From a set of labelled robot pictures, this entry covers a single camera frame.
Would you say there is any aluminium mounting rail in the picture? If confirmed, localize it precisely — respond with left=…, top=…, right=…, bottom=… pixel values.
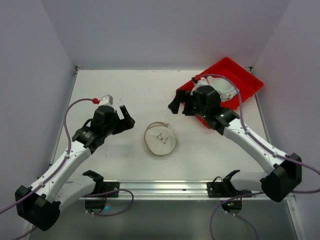
left=32, top=178, right=296, bottom=201

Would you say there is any red plastic tray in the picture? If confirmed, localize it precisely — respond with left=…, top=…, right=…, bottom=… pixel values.
left=176, top=57, right=264, bottom=129

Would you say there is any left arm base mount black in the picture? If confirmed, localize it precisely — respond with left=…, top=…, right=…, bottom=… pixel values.
left=84, top=181, right=120, bottom=213

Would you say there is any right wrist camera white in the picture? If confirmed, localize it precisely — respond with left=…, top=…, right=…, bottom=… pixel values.
left=190, top=77, right=210, bottom=95

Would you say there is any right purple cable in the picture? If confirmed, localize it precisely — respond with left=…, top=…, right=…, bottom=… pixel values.
left=192, top=73, right=320, bottom=240

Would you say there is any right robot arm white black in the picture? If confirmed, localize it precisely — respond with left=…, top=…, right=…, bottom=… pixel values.
left=168, top=85, right=302, bottom=203

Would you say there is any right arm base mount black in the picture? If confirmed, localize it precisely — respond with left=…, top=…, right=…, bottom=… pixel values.
left=206, top=170, right=252, bottom=214

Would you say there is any white bra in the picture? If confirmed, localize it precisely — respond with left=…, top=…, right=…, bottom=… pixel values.
left=206, top=76, right=237, bottom=102

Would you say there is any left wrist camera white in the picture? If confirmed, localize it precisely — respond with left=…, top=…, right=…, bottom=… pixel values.
left=98, top=94, right=113, bottom=106

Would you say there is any white mesh laundry bag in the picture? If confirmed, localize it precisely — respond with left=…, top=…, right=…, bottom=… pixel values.
left=143, top=121, right=179, bottom=158

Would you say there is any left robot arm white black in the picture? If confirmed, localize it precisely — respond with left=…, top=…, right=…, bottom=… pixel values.
left=15, top=105, right=135, bottom=231

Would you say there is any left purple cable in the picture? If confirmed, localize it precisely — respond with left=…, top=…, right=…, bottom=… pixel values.
left=0, top=97, right=100, bottom=240

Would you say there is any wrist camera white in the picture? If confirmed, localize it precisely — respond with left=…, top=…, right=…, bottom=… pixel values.
left=190, top=77, right=210, bottom=95
left=98, top=94, right=113, bottom=106

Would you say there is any purple cable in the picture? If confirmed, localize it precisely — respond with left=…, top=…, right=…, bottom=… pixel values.
left=0, top=97, right=100, bottom=240
left=192, top=73, right=320, bottom=240

